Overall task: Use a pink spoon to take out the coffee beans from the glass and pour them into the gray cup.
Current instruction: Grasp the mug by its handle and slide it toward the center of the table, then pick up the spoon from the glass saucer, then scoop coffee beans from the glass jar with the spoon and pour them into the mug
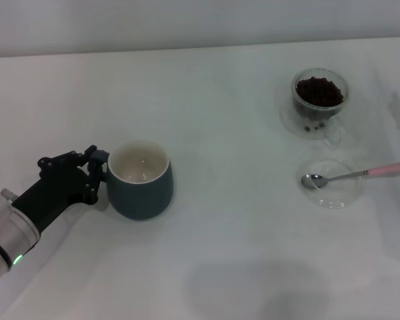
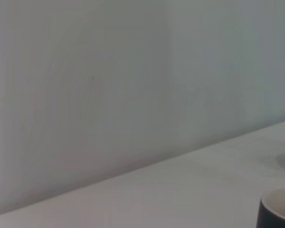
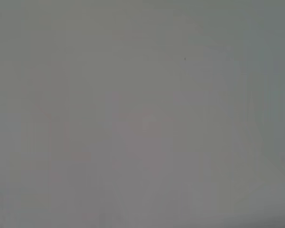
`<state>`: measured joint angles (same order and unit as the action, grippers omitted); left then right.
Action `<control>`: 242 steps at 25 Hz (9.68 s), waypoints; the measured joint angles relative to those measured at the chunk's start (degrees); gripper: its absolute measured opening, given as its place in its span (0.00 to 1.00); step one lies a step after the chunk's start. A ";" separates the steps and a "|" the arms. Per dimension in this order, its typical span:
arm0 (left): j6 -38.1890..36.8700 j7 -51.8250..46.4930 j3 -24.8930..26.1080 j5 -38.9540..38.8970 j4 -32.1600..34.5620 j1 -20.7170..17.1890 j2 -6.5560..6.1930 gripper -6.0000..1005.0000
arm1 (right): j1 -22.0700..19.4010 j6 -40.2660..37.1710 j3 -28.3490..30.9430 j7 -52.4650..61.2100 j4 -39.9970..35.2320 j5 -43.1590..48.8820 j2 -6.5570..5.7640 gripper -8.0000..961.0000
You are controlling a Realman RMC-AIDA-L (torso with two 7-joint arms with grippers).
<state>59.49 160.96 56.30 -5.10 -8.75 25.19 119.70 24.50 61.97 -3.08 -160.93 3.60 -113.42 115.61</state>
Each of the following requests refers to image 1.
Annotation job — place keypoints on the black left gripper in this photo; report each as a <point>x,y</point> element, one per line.
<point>53,193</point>

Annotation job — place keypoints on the dark teal ceramic mug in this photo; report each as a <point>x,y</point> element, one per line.
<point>143,200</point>

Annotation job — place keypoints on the clear glass saucer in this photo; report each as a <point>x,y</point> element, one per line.
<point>340,195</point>

